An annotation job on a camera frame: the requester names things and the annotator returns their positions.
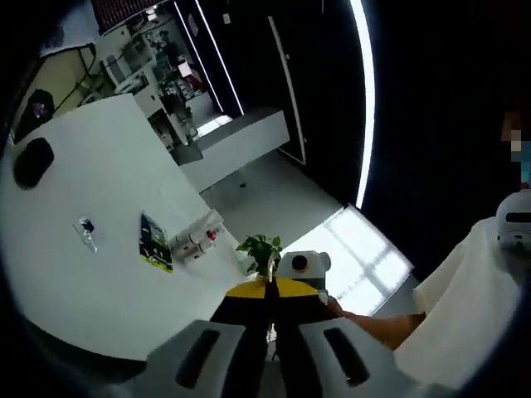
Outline background office desks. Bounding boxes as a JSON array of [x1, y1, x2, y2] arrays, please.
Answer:
[[103, 7, 200, 154]]

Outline green black skincare sachet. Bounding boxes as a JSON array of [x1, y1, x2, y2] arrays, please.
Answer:
[[139, 211, 175, 274]]

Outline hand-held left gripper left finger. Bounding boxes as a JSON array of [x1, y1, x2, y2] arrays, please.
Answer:
[[107, 279, 273, 398]]

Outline black chair armrest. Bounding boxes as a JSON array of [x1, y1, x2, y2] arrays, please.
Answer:
[[12, 137, 55, 191]]

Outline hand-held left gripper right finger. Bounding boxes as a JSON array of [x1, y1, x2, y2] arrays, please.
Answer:
[[273, 278, 452, 398]]

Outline white skincare bottle clear cap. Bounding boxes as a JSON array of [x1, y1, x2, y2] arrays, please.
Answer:
[[170, 234, 208, 265]]

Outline green potted plant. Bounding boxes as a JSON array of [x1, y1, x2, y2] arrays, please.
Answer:
[[235, 234, 284, 279]]

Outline person's right hand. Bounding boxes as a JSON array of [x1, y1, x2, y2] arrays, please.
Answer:
[[326, 297, 360, 327]]

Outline person's white shirt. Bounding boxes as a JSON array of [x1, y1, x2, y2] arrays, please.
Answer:
[[393, 215, 531, 391]]

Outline curved ceiling light strip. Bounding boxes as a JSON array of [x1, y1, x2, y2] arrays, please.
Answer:
[[349, 0, 377, 211]]

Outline white skincare tube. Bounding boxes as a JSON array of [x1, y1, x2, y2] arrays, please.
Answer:
[[178, 208, 222, 240]]

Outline clear skincare sachet blue label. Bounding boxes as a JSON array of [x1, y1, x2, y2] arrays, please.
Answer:
[[72, 215, 100, 254]]

